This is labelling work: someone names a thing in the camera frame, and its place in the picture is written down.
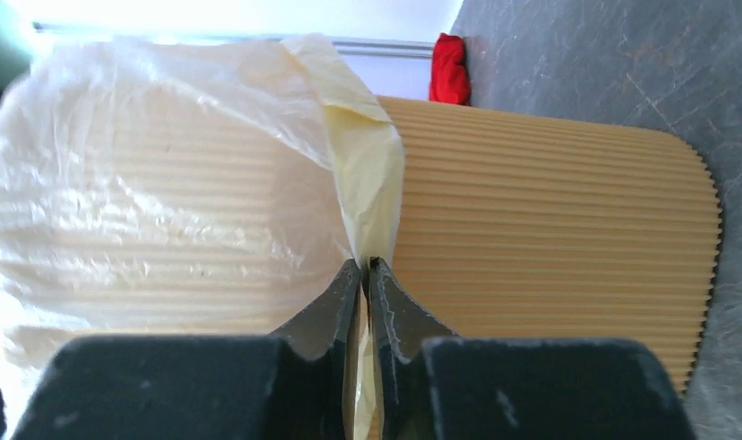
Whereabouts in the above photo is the translucent white trash bag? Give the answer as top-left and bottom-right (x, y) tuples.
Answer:
(0, 34), (404, 439)

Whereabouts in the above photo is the red cloth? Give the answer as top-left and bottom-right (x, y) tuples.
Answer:
(428, 33), (471, 106)

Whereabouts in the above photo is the yellow plastic trash bin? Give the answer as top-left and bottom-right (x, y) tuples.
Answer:
(381, 97), (721, 391)

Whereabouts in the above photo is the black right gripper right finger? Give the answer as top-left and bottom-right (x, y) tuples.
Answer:
(368, 258), (695, 439)

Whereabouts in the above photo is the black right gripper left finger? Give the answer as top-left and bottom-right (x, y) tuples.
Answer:
(13, 260), (361, 439)

